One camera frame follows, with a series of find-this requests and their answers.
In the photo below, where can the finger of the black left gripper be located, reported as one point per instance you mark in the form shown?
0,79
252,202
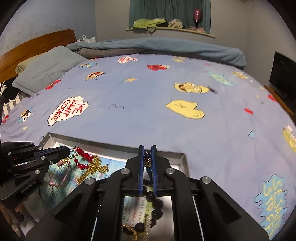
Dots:
52,155

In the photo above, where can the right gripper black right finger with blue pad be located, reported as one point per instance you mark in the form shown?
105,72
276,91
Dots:
161,185

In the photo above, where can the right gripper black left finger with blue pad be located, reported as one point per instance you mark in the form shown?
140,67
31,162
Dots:
134,184

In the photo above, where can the grey shallow tray box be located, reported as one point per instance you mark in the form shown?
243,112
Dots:
95,209

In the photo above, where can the striped black white pillow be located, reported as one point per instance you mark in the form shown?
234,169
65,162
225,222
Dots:
12,97

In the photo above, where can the cartoon print blue bedsheet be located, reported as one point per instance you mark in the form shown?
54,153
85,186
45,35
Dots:
223,120

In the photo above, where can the grey blue pillow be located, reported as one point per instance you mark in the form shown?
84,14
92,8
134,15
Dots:
46,69

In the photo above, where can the yellow green pillow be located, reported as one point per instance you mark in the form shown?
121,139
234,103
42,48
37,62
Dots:
23,65

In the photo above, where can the wooden headboard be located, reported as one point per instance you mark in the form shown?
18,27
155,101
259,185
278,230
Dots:
33,47

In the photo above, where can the white plastic bag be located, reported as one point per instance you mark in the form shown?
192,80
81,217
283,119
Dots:
91,40

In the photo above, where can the teal folded blanket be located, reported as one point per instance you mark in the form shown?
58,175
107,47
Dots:
169,46

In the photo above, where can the wooden tv stand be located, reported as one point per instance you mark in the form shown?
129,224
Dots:
278,99

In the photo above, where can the wooden window sill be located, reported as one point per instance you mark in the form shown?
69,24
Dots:
152,30

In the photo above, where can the pink item on sill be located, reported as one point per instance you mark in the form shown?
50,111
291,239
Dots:
199,30

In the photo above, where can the green cloth on sill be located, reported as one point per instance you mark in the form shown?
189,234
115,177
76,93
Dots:
147,23

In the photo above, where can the beige cloth on sill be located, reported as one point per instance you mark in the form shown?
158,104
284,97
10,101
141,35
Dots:
175,24

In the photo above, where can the black television screen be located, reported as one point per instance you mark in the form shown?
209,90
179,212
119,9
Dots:
282,76

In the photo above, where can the pink balloon on stick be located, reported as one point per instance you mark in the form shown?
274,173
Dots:
197,16

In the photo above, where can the teal window curtain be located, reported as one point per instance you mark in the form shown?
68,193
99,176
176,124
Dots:
169,10

